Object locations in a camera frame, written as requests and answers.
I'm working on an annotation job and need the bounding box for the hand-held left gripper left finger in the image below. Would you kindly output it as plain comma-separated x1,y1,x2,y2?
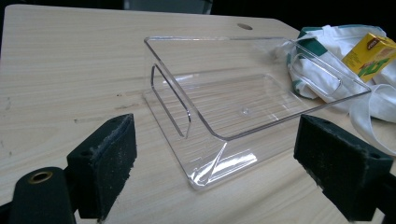
66,113,138,223

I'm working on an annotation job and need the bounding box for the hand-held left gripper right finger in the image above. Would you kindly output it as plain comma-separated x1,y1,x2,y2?
293,114,394,222

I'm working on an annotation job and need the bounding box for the white and green cloth bag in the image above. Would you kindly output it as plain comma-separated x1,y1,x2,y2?
274,23,396,157

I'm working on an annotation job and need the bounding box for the yellow drink carton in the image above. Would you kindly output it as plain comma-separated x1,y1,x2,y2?
341,32,396,84

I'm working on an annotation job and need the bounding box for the clear plastic storage bin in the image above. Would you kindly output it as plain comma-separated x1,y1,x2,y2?
142,35,373,191

